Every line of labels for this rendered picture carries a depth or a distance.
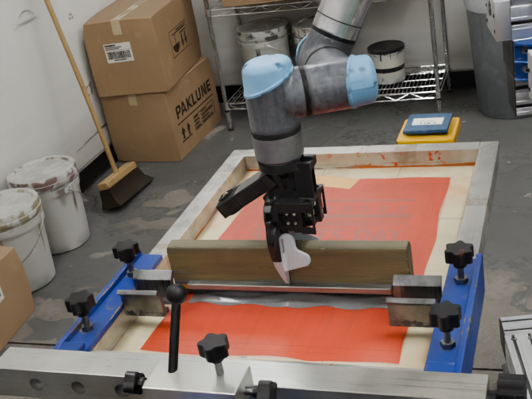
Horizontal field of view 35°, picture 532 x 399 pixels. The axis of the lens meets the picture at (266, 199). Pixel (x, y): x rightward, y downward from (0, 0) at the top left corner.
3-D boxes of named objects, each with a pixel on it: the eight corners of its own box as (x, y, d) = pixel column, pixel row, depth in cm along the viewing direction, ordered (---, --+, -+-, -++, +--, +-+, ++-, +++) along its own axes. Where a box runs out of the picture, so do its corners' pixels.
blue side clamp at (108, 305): (145, 283, 156) (136, 249, 153) (169, 283, 155) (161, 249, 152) (62, 387, 131) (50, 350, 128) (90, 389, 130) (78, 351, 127)
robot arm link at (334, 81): (360, 39, 132) (290, 53, 131) (378, 58, 121) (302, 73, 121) (366, 89, 135) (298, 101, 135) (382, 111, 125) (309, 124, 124)
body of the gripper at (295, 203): (316, 239, 130) (305, 167, 125) (263, 238, 133) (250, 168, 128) (328, 215, 137) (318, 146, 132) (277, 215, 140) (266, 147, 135)
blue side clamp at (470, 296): (453, 290, 137) (450, 252, 134) (485, 290, 135) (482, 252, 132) (425, 415, 112) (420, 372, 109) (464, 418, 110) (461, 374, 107)
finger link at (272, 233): (279, 265, 133) (272, 212, 130) (269, 265, 133) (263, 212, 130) (287, 254, 137) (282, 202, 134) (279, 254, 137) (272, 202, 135)
